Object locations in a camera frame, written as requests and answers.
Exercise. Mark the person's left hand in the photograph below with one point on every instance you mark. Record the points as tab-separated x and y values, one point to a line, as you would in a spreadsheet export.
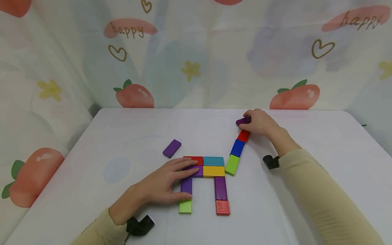
153	185

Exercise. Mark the person's right hand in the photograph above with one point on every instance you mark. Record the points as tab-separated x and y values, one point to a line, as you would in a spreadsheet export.
265	126

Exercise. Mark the person's left ring finger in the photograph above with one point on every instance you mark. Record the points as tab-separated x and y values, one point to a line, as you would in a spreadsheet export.
178	160

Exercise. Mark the person's left middle finger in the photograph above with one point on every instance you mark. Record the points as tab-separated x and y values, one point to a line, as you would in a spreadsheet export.
186	164

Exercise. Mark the person's left thumb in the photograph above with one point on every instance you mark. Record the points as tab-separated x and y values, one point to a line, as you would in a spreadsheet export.
181	196

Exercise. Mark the person's left index finger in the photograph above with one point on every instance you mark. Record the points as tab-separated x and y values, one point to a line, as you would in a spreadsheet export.
185	173

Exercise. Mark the person's right fingers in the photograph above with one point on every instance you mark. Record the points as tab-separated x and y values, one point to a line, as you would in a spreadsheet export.
250	112

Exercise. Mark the person's right thumb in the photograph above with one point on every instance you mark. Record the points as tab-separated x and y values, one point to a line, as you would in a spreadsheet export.
245	127

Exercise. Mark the dark purple block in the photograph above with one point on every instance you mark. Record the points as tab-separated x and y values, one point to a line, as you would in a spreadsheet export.
243	121
220	188

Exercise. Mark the person's left forearm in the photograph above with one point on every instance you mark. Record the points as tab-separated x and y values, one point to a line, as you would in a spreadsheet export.
102	229

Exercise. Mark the person's right forearm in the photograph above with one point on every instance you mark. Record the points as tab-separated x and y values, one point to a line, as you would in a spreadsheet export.
327	200

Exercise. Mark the lime green block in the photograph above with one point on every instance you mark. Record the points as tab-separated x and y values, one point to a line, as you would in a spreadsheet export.
232	165
185	207

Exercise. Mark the blue block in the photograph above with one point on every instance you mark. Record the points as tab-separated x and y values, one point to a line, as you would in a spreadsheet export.
237	148

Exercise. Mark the teal block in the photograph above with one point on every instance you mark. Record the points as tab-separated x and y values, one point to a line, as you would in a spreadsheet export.
213	161

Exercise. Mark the yellow block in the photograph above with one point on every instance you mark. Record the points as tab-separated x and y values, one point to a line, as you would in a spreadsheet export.
213	171

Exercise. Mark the coral red block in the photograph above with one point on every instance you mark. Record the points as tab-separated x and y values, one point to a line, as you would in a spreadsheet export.
223	208

